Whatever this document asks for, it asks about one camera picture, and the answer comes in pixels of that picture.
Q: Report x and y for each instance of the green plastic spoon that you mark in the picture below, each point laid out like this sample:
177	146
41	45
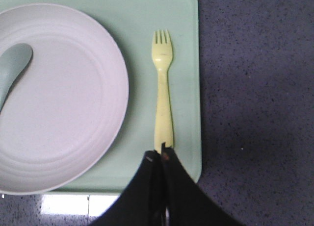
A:
12	62

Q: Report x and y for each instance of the light green tray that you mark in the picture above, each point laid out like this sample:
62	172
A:
131	23

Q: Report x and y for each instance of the yellow plastic fork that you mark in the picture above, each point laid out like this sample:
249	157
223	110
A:
162	56

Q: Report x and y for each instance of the white round plate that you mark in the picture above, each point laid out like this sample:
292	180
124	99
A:
66	109

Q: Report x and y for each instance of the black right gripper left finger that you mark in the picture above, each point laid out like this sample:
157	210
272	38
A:
141	203

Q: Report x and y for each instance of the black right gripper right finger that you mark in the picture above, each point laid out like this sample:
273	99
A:
187	204

